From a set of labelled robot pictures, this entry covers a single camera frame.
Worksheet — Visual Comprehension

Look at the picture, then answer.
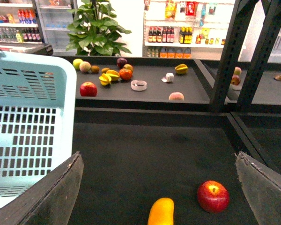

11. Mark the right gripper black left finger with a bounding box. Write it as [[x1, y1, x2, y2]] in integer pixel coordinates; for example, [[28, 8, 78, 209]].
[[0, 152, 84, 225]]

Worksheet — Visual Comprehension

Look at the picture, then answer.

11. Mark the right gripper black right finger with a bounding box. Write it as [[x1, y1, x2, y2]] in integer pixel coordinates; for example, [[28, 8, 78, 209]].
[[236, 151, 281, 225]]

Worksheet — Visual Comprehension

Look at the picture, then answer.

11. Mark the light blue plastic basket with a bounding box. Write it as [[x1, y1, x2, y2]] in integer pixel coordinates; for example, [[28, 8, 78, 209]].
[[0, 51, 77, 209]]

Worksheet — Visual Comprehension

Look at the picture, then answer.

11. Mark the yellow orange mango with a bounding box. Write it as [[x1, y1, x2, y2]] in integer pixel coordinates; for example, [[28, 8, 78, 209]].
[[148, 197, 174, 225]]

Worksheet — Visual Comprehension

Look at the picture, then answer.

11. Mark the red green mango apple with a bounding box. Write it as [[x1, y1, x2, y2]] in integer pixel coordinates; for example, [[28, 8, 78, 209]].
[[123, 64, 133, 72]]

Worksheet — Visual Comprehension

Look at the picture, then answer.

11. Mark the red apple on lower shelf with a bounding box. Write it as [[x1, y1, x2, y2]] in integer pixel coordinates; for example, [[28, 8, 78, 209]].
[[197, 180, 230, 213]]

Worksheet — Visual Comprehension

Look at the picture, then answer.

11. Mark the red apple on upper tray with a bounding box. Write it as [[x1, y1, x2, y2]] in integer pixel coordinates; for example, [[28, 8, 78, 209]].
[[80, 82, 97, 97]]

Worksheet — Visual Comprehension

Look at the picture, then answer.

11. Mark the black fruit display tray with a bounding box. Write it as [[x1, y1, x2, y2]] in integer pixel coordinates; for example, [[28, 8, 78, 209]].
[[70, 57, 229, 113]]

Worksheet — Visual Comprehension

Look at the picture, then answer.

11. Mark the yellow starfruit front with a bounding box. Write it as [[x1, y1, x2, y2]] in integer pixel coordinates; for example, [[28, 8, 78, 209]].
[[99, 74, 112, 86]]

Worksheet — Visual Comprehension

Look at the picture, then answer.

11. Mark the yellow starfruit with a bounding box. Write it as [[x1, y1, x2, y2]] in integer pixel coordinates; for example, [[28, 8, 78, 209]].
[[106, 70, 120, 82], [99, 74, 112, 86]]

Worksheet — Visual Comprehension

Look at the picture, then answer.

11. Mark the peach at tray edge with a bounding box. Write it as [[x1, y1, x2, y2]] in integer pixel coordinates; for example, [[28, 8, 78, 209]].
[[169, 92, 185, 101]]

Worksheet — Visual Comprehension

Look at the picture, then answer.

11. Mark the pale peach near green apple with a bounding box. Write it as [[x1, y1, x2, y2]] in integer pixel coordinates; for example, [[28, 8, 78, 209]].
[[79, 61, 91, 73]]

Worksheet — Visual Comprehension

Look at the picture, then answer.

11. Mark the brown kiwi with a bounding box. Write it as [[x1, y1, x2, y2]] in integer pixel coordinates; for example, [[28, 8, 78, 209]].
[[90, 65, 100, 74], [101, 67, 110, 74]]

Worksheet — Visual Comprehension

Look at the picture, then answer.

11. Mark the yellow starfruit behind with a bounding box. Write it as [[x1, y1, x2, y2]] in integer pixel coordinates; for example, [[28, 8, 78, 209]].
[[106, 70, 120, 82]]

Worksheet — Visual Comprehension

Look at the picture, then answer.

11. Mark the starfruit at right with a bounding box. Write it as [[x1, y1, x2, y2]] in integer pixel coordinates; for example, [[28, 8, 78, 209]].
[[175, 64, 188, 75]]

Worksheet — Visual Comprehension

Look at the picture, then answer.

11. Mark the small white tape roll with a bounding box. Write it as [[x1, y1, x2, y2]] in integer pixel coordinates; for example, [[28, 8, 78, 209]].
[[161, 73, 174, 83]]

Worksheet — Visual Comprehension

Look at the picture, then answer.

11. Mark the dark purple fruit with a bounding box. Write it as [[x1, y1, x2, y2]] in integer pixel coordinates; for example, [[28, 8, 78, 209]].
[[117, 57, 128, 69]]

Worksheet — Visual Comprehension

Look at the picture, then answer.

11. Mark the green potted plant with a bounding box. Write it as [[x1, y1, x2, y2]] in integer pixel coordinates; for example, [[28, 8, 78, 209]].
[[66, 0, 132, 56]]

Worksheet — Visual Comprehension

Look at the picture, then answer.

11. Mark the white tape ring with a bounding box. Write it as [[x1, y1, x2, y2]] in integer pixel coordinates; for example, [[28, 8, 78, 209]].
[[130, 80, 148, 92]]

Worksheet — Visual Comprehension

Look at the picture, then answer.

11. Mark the right black metal post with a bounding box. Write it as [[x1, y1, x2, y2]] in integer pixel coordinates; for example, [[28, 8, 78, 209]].
[[209, 0, 281, 112]]

